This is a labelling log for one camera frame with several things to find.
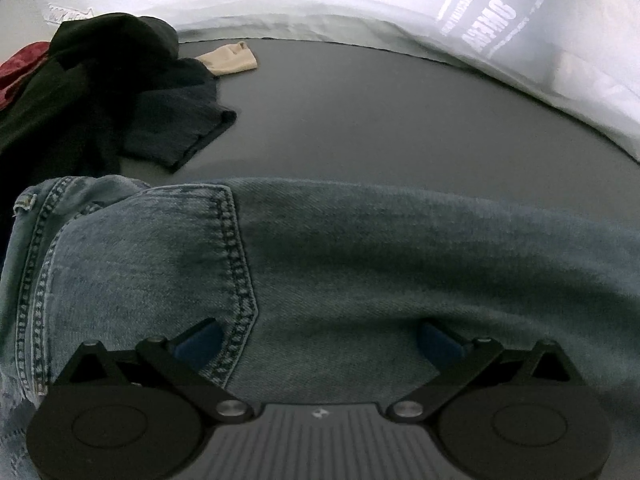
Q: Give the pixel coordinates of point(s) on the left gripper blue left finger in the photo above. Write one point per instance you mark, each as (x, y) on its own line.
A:
(198, 345)

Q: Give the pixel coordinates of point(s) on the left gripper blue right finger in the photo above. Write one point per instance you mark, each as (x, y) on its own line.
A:
(440, 345)

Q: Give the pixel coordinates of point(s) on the blue denim jeans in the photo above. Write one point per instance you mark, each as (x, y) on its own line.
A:
(315, 286)

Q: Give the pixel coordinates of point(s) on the black garment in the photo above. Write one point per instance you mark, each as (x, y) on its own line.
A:
(112, 87)

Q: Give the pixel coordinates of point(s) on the white printed storage bag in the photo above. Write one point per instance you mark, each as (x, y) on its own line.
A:
(579, 56)

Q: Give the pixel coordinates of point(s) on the beige cloth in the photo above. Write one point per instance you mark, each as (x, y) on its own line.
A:
(229, 59)

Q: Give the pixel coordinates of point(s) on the red checkered shirt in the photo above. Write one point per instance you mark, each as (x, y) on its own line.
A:
(18, 69)

